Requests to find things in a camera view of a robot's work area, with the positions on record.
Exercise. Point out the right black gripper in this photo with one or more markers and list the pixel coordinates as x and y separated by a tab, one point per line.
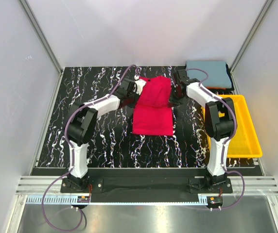
175	96

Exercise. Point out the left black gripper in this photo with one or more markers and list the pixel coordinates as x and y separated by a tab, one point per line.
131	97

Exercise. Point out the red polo shirt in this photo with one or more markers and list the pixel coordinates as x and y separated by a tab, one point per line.
153	115

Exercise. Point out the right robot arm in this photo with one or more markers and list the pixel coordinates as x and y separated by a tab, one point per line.
220	124

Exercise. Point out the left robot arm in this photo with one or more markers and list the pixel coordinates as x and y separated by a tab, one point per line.
80	126

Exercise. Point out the folded grey-blue shirt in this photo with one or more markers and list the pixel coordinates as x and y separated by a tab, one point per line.
214	69

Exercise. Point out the folded dark navy shirt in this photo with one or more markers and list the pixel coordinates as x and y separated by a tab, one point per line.
227	83

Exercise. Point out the yellow plastic bin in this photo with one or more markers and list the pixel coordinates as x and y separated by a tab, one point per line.
245	143

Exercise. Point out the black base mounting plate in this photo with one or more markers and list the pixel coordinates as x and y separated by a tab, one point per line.
146	184

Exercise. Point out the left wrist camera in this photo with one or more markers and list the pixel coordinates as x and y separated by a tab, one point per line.
140	84

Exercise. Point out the left aluminium frame post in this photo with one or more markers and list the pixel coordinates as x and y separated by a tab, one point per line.
40	34

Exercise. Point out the aluminium frame post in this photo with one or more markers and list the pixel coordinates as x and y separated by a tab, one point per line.
40	34
252	32

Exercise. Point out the slotted cable duct rail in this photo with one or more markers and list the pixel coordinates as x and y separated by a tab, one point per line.
79	200

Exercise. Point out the right aluminium frame post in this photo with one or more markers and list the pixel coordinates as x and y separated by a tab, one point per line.
252	32

